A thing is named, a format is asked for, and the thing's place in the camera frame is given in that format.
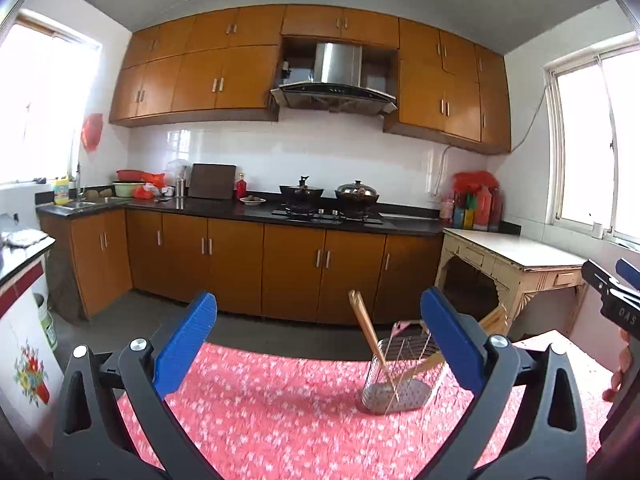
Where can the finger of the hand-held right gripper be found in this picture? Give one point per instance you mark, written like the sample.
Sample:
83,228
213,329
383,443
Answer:
612,305
631,275

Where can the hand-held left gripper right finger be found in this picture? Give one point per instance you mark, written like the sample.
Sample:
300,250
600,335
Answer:
455,340

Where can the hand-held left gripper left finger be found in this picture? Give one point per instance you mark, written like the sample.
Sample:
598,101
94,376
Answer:
180,345

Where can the person's right hand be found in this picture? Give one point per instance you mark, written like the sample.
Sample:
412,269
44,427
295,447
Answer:
622,365

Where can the small white cup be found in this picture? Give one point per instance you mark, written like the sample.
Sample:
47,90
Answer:
597,230

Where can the brown lower kitchen cabinets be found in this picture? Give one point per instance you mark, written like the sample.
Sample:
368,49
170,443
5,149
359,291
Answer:
225,260

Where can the cream side table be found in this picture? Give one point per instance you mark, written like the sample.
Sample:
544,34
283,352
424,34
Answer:
520,252

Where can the red floral tablecloth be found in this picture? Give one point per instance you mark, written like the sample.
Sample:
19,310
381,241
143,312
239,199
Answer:
275,410

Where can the green yellow packets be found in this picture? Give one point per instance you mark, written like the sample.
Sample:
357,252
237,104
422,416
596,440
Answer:
464,212

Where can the window beside cream table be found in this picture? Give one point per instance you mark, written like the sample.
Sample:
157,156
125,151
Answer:
590,150

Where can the orange liquid bottle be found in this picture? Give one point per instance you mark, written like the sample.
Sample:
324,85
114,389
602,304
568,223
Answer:
482,210

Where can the dark sauce bottle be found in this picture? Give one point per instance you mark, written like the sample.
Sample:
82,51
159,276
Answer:
496,212

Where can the white green bucket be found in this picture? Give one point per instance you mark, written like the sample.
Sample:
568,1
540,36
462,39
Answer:
46,325

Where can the black kitchen countertop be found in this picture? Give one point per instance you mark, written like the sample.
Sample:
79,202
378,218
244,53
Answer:
225,210

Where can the red plastic bag beside basins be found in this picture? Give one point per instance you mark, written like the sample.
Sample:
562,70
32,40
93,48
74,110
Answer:
144,192

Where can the white flower print cabinet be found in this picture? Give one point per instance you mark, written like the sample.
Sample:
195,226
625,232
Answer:
22,340

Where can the steel cup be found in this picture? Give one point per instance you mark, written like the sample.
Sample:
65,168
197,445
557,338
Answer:
181,185

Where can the red plastic bag over bottles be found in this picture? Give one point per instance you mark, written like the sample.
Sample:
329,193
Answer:
472,180

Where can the plate with food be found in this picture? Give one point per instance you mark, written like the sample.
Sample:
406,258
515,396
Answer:
252,200

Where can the green basin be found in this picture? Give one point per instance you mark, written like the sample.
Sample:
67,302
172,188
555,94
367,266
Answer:
125,189

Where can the steel sink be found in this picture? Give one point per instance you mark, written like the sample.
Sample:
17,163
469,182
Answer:
92,204

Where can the dark cutting board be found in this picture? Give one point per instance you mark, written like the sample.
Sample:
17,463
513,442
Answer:
212,181

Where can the small red bottle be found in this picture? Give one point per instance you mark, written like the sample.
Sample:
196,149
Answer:
241,187

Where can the pot with steel lid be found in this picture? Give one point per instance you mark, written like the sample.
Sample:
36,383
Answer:
356,194

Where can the gas stove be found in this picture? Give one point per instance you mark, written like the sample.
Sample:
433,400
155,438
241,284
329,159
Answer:
327,216

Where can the clear plastic bag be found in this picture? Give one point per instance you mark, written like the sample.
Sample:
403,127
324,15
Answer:
177,166

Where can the sink faucet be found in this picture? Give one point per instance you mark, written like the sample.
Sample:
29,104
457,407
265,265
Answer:
80,185

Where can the black wok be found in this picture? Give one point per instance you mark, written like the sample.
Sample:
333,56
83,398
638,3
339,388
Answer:
301,195

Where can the yellow detergent bottle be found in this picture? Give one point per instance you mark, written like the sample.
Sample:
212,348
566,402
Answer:
61,192

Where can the corner brown upper cabinet unit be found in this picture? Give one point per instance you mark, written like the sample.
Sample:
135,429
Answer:
450,90

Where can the wide brown upper cabinet unit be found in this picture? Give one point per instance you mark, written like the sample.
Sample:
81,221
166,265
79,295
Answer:
200,80

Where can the window beside sink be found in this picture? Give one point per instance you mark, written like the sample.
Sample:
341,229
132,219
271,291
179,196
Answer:
40,110

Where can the steel range hood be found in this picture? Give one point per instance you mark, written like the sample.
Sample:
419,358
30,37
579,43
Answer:
335,90

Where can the small brown cabinet above hood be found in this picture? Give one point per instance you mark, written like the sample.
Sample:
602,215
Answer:
340,22

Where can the red bag hanging on wall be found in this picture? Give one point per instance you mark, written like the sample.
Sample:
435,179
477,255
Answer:
91,132

